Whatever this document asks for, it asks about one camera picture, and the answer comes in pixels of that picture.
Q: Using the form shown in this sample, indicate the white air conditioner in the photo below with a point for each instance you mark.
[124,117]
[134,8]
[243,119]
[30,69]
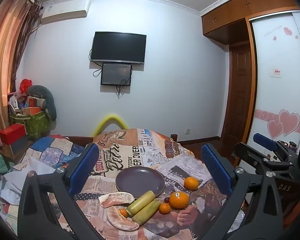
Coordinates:
[65,10]

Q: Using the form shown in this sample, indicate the newspaper print cloth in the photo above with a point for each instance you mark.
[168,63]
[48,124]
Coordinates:
[130,155]

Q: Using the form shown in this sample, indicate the dark round plate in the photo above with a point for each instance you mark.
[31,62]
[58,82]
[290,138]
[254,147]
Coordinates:
[140,182]

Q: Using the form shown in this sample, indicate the medium plain orange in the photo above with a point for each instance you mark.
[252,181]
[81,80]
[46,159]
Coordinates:
[191,183]

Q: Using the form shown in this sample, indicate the dark red grape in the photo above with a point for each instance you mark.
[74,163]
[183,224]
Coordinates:
[166,200]

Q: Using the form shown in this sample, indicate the white wardrobe door with hearts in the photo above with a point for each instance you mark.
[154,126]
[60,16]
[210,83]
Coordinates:
[277,80]

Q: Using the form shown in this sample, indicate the yellow foam tube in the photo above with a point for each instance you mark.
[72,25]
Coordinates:
[110,118]

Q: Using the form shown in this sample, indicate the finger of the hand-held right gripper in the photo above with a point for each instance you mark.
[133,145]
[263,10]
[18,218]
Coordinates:
[265,141]
[247,151]

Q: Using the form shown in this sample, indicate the white wall outlet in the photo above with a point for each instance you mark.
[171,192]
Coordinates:
[187,130]

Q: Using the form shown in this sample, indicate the small mandarin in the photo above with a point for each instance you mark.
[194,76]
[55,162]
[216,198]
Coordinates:
[123,213]
[165,208]

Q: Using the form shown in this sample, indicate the small black wall monitor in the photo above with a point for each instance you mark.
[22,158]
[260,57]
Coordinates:
[116,74]

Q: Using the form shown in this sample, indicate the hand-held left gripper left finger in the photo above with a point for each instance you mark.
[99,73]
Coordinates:
[83,165]

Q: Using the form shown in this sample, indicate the black wall television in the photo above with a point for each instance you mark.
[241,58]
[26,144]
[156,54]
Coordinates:
[118,47]

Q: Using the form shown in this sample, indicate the pomelo segment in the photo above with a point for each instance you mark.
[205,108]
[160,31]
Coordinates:
[117,199]
[120,221]

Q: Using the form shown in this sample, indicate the wooden overhead cabinet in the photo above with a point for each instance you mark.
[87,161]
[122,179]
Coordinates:
[240,12]

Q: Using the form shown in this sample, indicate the green patterned storage bag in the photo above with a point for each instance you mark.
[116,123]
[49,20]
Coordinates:
[37,125]

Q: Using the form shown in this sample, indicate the orange cardboard box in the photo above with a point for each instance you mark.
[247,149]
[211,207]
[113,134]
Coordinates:
[32,111]

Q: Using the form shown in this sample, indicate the large orange with sticker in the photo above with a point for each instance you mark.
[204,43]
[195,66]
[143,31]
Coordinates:
[180,201]

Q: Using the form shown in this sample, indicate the peeled sugarcane piece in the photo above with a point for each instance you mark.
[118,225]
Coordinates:
[146,212]
[140,202]

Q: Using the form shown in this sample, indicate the red plastic bag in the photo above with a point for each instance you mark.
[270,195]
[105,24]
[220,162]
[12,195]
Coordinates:
[25,85]

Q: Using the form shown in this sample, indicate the brown wooden door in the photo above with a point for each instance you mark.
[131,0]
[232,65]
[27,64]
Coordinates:
[240,92]

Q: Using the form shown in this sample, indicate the red box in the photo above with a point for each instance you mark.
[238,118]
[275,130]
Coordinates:
[12,132]

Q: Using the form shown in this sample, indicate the white bedsheet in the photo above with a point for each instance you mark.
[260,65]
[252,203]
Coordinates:
[15,182]

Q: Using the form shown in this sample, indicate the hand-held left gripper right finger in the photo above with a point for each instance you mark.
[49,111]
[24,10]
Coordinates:
[215,170]

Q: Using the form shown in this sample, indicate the grey curved pillow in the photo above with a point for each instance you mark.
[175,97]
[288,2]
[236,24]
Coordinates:
[48,100]

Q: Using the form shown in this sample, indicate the striped brown curtain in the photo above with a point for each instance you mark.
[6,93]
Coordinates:
[5,42]

